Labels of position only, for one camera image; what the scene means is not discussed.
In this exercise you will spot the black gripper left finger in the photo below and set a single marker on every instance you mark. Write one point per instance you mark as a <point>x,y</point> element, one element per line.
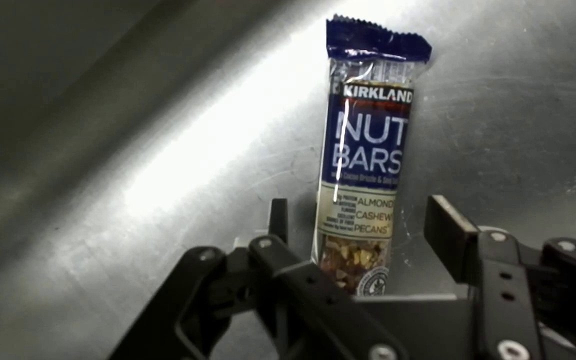
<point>300,301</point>

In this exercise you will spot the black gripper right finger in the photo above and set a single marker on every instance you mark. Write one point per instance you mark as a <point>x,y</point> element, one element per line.
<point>501,293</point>

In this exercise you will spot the stainless steel double sink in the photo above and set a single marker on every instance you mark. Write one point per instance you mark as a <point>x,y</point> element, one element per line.
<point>135,166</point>

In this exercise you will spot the blue nut bar packet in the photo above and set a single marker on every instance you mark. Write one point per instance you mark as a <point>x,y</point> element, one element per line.
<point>368,146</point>

